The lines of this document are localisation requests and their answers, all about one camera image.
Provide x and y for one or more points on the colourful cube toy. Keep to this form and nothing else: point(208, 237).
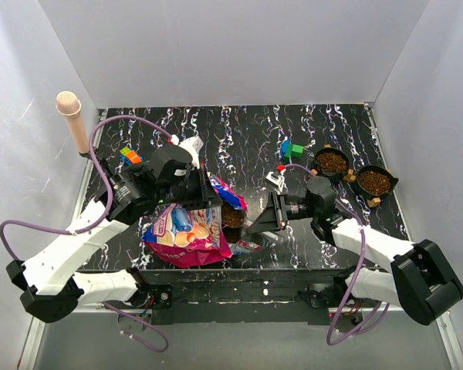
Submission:
point(130, 157)

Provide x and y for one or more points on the blue green toy blocks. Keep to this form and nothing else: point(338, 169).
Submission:
point(290, 150)

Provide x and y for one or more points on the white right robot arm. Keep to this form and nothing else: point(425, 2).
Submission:
point(416, 277)

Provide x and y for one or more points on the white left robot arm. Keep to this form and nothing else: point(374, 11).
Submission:
point(52, 287)

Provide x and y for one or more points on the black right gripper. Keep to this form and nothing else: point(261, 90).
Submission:
point(274, 217)

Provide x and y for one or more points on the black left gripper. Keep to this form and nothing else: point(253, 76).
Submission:
point(207, 195)

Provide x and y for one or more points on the pink microphone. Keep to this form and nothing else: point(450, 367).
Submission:
point(69, 106)

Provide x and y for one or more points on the pink pet food bag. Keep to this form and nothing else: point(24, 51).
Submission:
point(191, 238)

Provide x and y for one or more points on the black bowl with logo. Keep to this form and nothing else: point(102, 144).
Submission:
point(333, 164)

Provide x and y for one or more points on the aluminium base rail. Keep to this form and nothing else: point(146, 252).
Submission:
point(240, 335)

